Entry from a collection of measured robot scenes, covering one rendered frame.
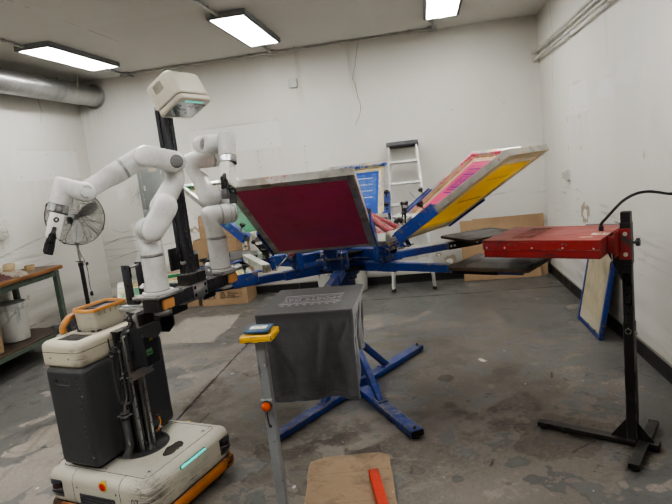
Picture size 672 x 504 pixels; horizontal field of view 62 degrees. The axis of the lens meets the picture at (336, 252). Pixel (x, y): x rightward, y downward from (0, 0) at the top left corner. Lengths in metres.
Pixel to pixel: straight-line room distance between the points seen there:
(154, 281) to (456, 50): 5.39
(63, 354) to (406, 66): 5.32
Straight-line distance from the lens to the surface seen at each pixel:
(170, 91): 2.44
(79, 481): 3.10
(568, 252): 2.87
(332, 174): 2.43
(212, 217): 2.70
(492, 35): 7.16
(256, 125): 7.30
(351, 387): 2.59
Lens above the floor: 1.58
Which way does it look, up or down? 9 degrees down
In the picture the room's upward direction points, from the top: 6 degrees counter-clockwise
